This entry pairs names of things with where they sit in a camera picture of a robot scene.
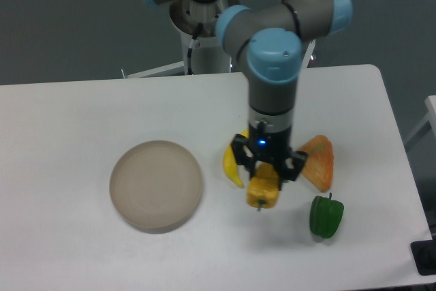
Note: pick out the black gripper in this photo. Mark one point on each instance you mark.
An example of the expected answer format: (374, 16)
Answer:
(270, 147)

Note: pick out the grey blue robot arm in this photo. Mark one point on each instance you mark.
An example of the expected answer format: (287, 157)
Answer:
(266, 47)

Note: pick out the green bell pepper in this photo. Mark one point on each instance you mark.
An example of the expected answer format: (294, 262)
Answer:
(325, 216)

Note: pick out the beige round plate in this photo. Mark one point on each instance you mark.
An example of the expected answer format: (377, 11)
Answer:
(156, 186)

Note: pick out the yellow banana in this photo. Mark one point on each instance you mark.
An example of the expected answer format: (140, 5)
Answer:
(230, 167)

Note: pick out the orange triangular bread piece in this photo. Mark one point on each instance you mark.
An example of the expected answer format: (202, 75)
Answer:
(319, 166)

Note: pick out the black device at table edge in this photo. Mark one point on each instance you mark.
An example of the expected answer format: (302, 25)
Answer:
(424, 256)

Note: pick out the white frame at right edge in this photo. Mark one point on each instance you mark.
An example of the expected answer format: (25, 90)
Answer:
(425, 125)

